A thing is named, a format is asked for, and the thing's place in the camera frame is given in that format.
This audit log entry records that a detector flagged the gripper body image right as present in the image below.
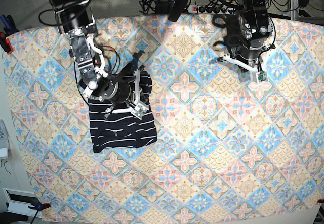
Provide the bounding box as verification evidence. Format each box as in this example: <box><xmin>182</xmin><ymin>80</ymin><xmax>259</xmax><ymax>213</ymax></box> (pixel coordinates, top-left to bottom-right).
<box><xmin>234</xmin><ymin>45</ymin><xmax>263</xmax><ymax>67</ymax></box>

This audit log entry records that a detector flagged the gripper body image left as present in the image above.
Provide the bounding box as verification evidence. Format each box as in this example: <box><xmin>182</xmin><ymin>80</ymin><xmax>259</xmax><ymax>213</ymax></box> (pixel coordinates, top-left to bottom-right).
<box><xmin>93</xmin><ymin>77</ymin><xmax>134</xmax><ymax>104</ymax></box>

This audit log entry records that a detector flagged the navy white striped T-shirt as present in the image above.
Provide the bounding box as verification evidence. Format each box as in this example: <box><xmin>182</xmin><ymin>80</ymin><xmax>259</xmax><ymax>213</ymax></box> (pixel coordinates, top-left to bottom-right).
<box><xmin>88</xmin><ymin>70</ymin><xmax>159</xmax><ymax>154</ymax></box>

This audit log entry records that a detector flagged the white power strip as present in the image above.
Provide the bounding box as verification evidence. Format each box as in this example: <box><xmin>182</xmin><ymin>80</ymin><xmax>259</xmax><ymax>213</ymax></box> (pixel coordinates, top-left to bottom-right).
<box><xmin>187</xmin><ymin>5</ymin><xmax>235</xmax><ymax>15</ymax></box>

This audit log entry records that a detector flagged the patterned tile tablecloth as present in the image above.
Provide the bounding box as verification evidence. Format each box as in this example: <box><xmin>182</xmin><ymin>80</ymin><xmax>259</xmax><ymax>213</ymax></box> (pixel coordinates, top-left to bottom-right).
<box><xmin>1</xmin><ymin>14</ymin><xmax>323</xmax><ymax>223</ymax></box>

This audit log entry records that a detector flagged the orange black clamp upper left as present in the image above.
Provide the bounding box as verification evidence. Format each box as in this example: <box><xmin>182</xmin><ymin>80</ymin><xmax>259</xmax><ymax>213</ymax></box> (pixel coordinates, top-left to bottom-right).
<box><xmin>1</xmin><ymin>15</ymin><xmax>19</xmax><ymax>54</ymax></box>

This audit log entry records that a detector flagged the white device left edge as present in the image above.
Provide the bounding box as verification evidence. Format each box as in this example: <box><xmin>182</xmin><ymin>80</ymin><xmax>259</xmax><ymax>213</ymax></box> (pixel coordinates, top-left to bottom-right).
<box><xmin>0</xmin><ymin>119</ymin><xmax>10</xmax><ymax>160</ymax></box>

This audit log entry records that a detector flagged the blue orange clamp lower left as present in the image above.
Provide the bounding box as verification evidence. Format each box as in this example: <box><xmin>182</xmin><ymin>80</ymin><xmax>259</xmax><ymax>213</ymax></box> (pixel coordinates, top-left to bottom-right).
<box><xmin>28</xmin><ymin>202</ymin><xmax>51</xmax><ymax>211</ymax></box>

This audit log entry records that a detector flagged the white box lower left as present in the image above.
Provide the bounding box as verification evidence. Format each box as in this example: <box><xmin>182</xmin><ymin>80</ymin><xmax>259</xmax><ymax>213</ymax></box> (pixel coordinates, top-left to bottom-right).
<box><xmin>2</xmin><ymin>188</ymin><xmax>40</xmax><ymax>217</ymax></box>

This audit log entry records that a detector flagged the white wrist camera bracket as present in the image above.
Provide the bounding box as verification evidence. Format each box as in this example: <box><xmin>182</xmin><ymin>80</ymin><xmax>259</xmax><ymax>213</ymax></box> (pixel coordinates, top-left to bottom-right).
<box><xmin>104</xmin><ymin>69</ymin><xmax>149</xmax><ymax>120</ymax></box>
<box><xmin>217</xmin><ymin>54</ymin><xmax>268</xmax><ymax>84</ymax></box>

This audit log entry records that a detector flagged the black mount post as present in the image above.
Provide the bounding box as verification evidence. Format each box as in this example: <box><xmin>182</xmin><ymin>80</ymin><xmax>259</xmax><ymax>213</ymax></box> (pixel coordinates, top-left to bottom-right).
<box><xmin>168</xmin><ymin>0</ymin><xmax>188</xmax><ymax>22</ymax></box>

